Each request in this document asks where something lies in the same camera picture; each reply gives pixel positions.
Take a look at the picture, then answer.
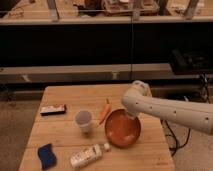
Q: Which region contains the orange ceramic bowl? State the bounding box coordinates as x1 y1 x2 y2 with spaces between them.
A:
105 109 141 148

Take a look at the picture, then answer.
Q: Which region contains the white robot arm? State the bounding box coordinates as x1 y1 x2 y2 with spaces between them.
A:
121 80 213 135

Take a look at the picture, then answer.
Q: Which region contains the orange toy carrot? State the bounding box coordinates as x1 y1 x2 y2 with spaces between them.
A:
99 99 111 125

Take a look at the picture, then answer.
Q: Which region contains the clear plastic bottle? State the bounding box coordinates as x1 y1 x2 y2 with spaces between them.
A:
70 143 111 169

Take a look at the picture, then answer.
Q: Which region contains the wooden table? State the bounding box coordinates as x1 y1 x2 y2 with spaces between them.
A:
18 84 175 171

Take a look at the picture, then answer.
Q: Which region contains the black device on shelf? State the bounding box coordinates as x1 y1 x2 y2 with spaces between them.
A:
170 49 213 75

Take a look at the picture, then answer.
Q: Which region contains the blue sponge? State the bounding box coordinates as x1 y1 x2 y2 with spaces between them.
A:
37 143 57 170

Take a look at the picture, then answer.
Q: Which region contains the black power cable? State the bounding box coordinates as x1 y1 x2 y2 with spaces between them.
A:
161 119 192 158

